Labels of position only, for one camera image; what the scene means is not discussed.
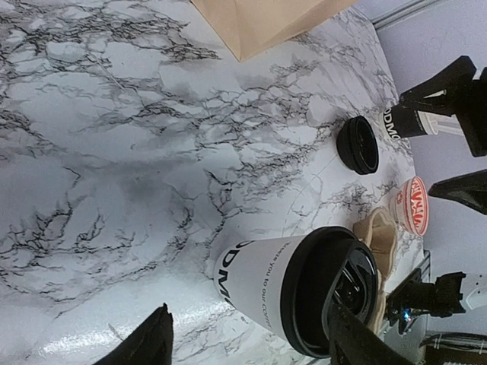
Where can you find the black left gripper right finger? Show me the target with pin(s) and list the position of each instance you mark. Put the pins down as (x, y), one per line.
(351, 342)

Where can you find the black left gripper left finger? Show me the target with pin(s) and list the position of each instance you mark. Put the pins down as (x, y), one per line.
(150, 343)

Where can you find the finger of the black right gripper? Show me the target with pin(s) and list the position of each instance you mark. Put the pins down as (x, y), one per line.
(455, 92)
(469, 190)

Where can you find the black coffee cup lid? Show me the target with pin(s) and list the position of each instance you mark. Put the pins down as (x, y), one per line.
(330, 265)

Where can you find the white paper coffee cup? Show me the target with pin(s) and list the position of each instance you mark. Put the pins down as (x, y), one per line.
(249, 276)

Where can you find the right arm base board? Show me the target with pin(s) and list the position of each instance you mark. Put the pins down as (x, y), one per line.
(414, 298)

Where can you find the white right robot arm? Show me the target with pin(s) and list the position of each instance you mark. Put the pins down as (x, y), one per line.
(475, 292)

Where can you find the brown paper takeout bag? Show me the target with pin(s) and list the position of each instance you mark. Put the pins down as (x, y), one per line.
(249, 27)

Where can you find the black cup holding straws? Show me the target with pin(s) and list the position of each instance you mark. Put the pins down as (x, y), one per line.
(401, 122)

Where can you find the red floral bowl right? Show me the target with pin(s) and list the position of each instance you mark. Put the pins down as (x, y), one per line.
(409, 206)

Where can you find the brown cardboard cup carrier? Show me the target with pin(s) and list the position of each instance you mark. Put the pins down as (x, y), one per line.
(379, 233)

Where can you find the stack of black lids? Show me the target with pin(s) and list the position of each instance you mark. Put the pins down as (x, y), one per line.
(357, 146)

